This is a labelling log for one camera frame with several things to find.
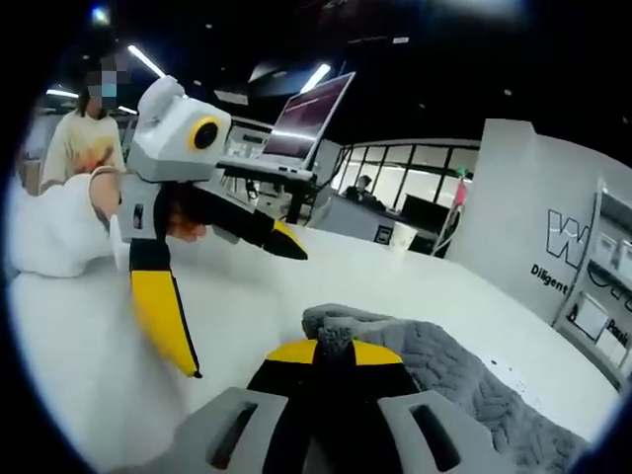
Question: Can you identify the silver laptop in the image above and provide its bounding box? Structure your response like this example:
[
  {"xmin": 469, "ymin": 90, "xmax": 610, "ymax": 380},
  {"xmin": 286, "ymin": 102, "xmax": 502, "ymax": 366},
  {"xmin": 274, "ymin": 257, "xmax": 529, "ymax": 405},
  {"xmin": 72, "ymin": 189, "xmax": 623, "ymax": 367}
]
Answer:
[{"xmin": 255, "ymin": 71, "xmax": 357, "ymax": 175}]

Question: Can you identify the set of white storage bins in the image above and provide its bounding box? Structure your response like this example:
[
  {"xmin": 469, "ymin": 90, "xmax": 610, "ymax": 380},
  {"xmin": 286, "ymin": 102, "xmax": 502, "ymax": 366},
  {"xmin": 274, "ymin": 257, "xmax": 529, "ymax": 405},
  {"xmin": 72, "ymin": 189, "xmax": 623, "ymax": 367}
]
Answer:
[{"xmin": 567, "ymin": 226, "xmax": 632, "ymax": 366}]

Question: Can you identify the black monitor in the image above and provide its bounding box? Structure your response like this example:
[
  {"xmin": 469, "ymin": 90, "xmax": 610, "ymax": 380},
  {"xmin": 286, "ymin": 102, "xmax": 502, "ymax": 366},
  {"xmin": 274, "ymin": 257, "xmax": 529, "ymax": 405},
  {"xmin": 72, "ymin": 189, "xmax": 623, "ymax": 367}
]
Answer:
[{"xmin": 402, "ymin": 193, "xmax": 451, "ymax": 233}]

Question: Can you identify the person's left hand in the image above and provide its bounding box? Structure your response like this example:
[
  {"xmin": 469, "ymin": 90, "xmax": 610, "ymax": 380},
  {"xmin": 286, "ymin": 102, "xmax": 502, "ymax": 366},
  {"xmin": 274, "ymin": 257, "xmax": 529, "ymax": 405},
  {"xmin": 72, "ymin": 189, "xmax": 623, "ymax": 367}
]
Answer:
[{"xmin": 90, "ymin": 167, "xmax": 208, "ymax": 244}]

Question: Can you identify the white paper cup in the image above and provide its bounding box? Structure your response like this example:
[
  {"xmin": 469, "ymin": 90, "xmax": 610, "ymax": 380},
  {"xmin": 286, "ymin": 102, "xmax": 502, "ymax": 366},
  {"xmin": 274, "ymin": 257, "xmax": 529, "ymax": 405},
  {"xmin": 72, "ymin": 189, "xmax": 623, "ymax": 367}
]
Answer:
[{"xmin": 389, "ymin": 221, "xmax": 419, "ymax": 254}]

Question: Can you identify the grey towel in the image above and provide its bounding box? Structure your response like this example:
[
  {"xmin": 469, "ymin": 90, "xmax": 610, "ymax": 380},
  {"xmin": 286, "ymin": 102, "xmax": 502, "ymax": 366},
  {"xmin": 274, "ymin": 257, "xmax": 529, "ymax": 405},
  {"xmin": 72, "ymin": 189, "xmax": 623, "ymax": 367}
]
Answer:
[{"xmin": 301, "ymin": 302, "xmax": 594, "ymax": 474}]

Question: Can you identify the ceiling light strip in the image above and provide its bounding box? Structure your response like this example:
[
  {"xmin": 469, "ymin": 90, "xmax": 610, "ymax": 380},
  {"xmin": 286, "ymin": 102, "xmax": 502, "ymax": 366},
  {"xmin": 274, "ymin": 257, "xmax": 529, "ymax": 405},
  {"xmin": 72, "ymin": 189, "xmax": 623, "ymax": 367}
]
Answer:
[
  {"xmin": 299, "ymin": 62, "xmax": 332, "ymax": 94},
  {"xmin": 126, "ymin": 43, "xmax": 167, "ymax": 79}
]

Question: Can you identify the black laptop stand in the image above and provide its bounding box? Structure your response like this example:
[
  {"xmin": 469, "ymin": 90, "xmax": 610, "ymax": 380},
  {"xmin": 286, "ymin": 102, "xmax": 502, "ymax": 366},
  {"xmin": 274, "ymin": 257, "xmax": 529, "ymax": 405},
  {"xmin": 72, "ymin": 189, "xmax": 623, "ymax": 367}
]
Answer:
[{"xmin": 216, "ymin": 157, "xmax": 317, "ymax": 226}]

